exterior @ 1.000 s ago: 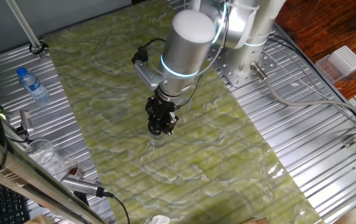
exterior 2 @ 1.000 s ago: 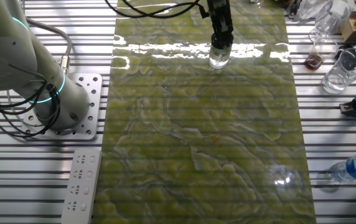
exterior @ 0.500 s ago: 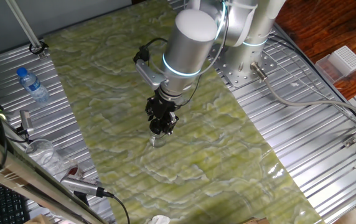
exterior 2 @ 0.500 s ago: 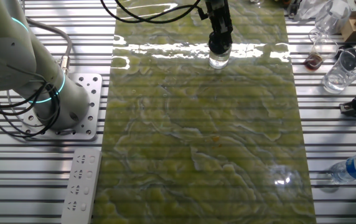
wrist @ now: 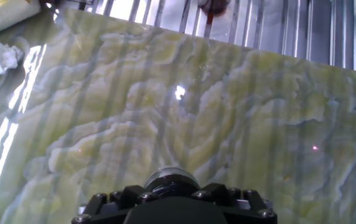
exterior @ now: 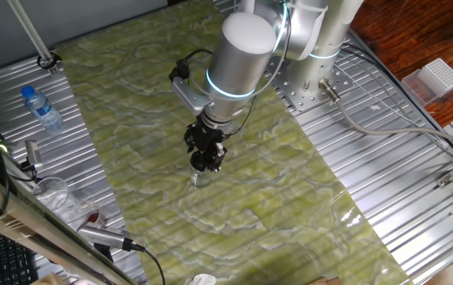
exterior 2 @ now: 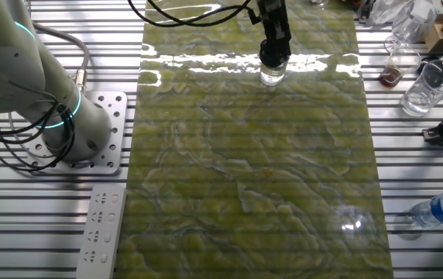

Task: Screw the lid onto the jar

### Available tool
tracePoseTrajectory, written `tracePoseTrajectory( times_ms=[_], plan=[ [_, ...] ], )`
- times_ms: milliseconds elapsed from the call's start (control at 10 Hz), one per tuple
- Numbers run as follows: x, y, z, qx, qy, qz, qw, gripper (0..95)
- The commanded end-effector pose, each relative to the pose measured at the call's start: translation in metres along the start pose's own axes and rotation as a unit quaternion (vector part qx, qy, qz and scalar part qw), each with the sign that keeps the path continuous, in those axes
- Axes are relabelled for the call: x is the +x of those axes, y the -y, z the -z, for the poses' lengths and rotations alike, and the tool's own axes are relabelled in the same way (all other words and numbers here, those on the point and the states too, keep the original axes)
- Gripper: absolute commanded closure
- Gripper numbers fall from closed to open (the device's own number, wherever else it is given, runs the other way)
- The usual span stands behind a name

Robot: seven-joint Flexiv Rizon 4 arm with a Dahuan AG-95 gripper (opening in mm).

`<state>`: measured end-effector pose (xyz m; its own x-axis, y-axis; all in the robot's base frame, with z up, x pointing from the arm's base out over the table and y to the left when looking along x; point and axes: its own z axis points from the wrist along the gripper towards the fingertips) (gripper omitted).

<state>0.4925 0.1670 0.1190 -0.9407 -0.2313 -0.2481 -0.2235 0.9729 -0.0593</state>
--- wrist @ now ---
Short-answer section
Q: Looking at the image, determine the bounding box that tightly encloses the small glass with brown liquid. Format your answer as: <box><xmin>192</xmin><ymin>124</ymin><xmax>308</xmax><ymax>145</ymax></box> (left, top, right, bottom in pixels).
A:
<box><xmin>196</xmin><ymin>0</ymin><xmax>232</xmax><ymax>17</ymax></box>

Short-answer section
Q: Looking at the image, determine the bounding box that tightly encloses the clear glass jar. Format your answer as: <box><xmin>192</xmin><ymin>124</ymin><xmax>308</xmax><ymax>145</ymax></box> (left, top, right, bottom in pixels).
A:
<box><xmin>143</xmin><ymin>166</ymin><xmax>200</xmax><ymax>187</ymax></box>

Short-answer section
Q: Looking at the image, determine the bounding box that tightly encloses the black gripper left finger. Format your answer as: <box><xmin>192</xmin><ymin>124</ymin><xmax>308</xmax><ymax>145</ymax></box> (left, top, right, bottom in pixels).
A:
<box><xmin>71</xmin><ymin>185</ymin><xmax>159</xmax><ymax>224</ymax></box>

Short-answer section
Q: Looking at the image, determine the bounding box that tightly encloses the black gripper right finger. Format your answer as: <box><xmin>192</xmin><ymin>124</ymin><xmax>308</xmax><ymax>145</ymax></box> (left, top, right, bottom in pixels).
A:
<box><xmin>192</xmin><ymin>183</ymin><xmax>278</xmax><ymax>224</ymax></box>

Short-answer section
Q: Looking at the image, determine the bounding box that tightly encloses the green marble pattern mat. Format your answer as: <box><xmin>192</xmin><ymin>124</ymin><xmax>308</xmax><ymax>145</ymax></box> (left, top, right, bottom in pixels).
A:
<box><xmin>0</xmin><ymin>6</ymin><xmax>356</xmax><ymax>224</ymax></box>

